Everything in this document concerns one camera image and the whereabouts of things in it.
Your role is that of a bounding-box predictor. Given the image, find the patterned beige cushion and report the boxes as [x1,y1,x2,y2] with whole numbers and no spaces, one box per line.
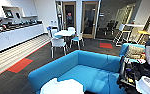
[124,44,147,61]

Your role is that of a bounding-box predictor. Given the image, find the black cart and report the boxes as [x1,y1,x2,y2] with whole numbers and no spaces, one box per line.
[116,55,150,94]

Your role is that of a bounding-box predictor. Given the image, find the yellow tall stool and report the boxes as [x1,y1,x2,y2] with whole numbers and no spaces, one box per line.
[136,29,150,44]

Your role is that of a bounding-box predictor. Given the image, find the white tall bar table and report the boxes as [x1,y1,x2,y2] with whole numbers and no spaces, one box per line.
[124,22,145,43]

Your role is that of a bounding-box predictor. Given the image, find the white tall stool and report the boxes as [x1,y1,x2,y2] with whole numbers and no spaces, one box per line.
[112,23,127,48]

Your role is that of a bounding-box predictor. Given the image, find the black office chair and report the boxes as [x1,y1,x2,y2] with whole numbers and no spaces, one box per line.
[100,19,118,36]

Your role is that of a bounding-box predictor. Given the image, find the blue sofa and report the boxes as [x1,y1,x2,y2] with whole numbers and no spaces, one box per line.
[27,42,149,94]

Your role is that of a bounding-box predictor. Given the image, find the wooden framed glass door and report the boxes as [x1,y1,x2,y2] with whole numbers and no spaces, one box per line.
[62,1,78,31]
[81,0,100,39]

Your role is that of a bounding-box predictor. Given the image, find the white chair teal seat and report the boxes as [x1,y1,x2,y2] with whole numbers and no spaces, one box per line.
[50,37,68,59]
[70,32,85,50]
[50,28,60,39]
[66,26,77,33]

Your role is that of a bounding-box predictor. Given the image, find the white square table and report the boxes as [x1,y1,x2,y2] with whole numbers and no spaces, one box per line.
[53,29,76,38]

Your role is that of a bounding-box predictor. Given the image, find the blue waste bin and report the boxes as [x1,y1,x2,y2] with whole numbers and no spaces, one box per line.
[45,26,55,38]

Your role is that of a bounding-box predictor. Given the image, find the white upper kitchen cabinets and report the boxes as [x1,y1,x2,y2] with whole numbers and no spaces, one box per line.
[0,0,39,19]

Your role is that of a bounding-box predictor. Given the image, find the white kitchen cabinets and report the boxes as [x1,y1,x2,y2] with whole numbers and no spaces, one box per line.
[0,0,39,19]
[0,23,45,56]

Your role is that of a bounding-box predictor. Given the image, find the white lower kitchen cabinets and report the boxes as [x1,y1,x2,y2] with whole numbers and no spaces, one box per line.
[0,23,45,56]

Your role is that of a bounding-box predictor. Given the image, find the black wall-mounted screen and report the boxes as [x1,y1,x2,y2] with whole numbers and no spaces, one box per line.
[3,9,15,19]

